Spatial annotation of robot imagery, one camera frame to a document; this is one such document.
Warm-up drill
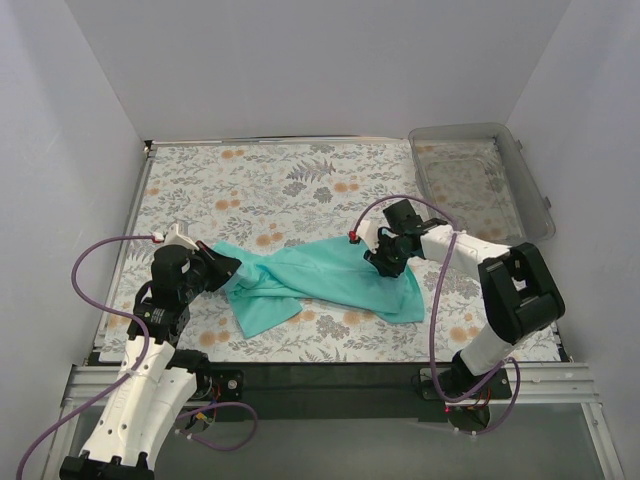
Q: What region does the teal t shirt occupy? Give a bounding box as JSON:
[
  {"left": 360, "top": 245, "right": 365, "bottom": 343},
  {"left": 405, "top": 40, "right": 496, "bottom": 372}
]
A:
[{"left": 213, "top": 237, "right": 425, "bottom": 338}]

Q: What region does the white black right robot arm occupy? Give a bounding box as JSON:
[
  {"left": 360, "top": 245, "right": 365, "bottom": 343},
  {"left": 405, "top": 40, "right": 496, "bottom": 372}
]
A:
[{"left": 348, "top": 194, "right": 566, "bottom": 403}]

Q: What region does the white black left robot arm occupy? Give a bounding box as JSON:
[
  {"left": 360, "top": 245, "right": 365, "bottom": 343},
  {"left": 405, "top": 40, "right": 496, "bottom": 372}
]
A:
[{"left": 59, "top": 242, "right": 241, "bottom": 479}]

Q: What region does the floral patterned table mat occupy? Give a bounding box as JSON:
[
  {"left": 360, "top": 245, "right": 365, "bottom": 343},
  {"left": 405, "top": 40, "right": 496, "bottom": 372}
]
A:
[{"left": 97, "top": 139, "right": 571, "bottom": 364}]

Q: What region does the clear plastic bin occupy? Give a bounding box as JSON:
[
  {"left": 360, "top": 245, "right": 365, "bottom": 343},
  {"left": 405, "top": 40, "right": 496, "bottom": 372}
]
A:
[{"left": 408, "top": 123, "right": 556, "bottom": 245}]

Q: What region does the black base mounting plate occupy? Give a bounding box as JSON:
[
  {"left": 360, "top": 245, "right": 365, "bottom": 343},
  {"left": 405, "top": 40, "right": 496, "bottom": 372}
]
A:
[{"left": 169, "top": 363, "right": 514, "bottom": 424}]

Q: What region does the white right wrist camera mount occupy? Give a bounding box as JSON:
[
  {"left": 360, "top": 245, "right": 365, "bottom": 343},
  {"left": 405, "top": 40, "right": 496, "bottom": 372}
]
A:
[{"left": 348, "top": 220, "right": 379, "bottom": 253}]

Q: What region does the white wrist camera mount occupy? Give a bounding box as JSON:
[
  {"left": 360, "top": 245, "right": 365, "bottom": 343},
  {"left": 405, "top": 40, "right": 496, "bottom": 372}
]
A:
[
  {"left": 151, "top": 223, "right": 199, "bottom": 251},
  {"left": 348, "top": 220, "right": 379, "bottom": 253}
]

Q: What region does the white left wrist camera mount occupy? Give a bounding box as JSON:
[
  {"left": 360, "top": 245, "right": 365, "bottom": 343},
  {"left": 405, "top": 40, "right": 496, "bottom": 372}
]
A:
[{"left": 151, "top": 223, "right": 199, "bottom": 251}]

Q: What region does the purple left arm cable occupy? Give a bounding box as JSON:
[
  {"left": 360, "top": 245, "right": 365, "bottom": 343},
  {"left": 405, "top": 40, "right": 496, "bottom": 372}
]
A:
[{"left": 16, "top": 233, "right": 259, "bottom": 480}]

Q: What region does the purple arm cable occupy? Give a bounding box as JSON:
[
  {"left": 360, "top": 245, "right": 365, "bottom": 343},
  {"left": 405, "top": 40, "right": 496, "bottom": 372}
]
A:
[
  {"left": 16, "top": 233, "right": 259, "bottom": 480},
  {"left": 352, "top": 195, "right": 525, "bottom": 437}
]

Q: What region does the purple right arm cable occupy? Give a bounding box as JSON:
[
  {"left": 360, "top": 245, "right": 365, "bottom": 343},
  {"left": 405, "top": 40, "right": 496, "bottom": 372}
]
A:
[{"left": 352, "top": 195, "right": 525, "bottom": 437}]

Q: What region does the aluminium frame rail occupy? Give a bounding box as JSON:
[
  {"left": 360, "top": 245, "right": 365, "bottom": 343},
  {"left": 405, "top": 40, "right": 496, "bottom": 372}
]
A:
[{"left": 62, "top": 362, "right": 601, "bottom": 404}]

